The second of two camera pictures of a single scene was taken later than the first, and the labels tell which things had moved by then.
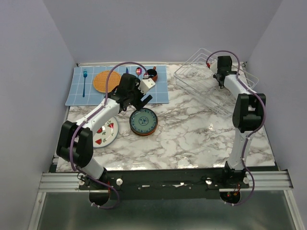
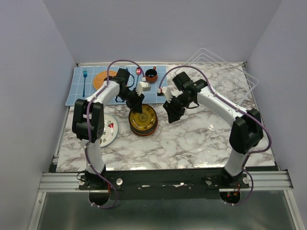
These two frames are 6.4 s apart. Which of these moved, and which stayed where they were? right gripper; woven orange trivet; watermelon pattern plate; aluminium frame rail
Moved: right gripper
Stayed: aluminium frame rail; woven orange trivet; watermelon pattern plate
